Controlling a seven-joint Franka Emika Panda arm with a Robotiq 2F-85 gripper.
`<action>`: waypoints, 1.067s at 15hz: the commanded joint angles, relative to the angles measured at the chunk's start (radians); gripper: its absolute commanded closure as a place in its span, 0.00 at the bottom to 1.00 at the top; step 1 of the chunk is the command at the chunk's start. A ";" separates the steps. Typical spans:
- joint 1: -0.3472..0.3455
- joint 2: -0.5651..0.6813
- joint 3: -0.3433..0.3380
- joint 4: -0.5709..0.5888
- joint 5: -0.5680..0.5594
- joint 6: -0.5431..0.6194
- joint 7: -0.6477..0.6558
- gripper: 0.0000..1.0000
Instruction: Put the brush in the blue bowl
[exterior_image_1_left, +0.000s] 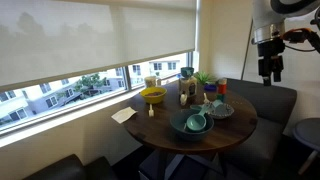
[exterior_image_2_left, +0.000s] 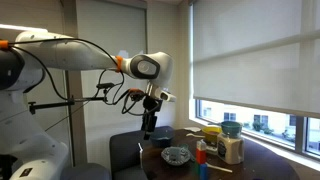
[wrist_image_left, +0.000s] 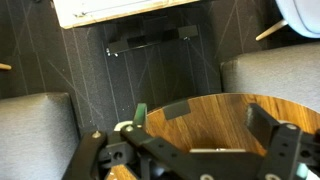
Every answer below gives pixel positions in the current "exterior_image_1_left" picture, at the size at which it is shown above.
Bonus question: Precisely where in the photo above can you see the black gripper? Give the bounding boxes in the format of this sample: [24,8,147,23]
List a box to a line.
[257,37,286,87]

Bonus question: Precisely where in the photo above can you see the patterned white ceramic bowl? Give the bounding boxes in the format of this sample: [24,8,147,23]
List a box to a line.
[207,101,235,120]

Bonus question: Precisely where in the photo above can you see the blue bowl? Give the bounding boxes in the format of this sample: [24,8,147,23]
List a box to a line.
[169,108,215,142]

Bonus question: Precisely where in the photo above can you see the yellow bowl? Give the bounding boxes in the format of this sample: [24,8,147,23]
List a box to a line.
[139,86,168,105]

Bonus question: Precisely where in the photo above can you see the grey bench sofa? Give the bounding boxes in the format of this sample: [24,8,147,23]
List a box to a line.
[213,78,298,180]

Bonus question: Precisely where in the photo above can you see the thin grey tripod pole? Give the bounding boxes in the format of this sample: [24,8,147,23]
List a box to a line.
[240,18,254,81]

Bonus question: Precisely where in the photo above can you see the red and green block tower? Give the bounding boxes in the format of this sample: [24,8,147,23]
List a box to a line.
[216,77,228,103]

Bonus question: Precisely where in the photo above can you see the purple pot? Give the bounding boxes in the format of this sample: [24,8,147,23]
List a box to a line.
[203,83,218,93]

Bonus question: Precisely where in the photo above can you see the round grey stool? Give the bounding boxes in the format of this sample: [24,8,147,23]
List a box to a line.
[292,117,320,176]

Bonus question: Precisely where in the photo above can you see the white spoon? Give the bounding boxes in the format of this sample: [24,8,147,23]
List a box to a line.
[202,92,212,105]

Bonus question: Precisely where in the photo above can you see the green spiky plant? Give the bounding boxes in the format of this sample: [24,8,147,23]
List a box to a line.
[193,70,218,86]

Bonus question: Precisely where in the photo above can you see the small teal measuring cup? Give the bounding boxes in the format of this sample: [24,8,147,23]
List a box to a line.
[189,104,204,113]

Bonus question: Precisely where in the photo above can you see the white jar with label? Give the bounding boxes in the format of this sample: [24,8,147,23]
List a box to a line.
[178,75,198,99]

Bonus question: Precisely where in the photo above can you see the small white bottle-shaped object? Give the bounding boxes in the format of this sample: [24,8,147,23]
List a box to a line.
[179,93,188,107]

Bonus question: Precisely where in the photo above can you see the beige mug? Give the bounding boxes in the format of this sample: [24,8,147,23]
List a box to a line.
[144,75,158,89]

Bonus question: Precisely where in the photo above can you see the round dark wooden table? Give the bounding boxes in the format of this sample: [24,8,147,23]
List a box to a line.
[122,81,259,180]

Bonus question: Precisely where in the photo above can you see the white paper napkin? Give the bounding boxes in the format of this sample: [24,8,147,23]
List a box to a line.
[110,106,138,125]

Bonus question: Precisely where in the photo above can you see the white roller window blind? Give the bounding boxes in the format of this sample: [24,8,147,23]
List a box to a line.
[0,0,198,93]

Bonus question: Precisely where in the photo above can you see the black leather chair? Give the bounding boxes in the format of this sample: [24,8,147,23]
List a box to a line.
[21,153,119,180]

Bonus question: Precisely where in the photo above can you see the grey window frame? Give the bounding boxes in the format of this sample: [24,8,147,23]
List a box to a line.
[0,49,201,138]

